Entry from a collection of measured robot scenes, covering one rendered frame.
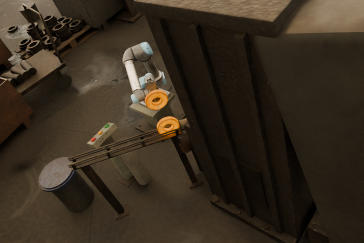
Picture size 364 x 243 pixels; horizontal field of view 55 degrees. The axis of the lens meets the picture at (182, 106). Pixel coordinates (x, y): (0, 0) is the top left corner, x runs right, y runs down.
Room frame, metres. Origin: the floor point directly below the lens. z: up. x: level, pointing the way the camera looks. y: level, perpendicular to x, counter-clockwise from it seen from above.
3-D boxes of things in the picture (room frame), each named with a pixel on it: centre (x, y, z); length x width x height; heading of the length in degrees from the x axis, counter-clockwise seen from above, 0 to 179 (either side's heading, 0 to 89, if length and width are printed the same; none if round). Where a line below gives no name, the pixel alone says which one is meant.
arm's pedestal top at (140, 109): (2.55, 0.24, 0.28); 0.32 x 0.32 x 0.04; 35
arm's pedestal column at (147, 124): (2.55, 0.24, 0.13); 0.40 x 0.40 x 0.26; 35
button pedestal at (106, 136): (2.05, 0.67, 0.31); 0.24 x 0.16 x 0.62; 126
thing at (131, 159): (1.94, 0.54, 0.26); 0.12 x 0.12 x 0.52
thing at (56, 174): (2.00, 1.14, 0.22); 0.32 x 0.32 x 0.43
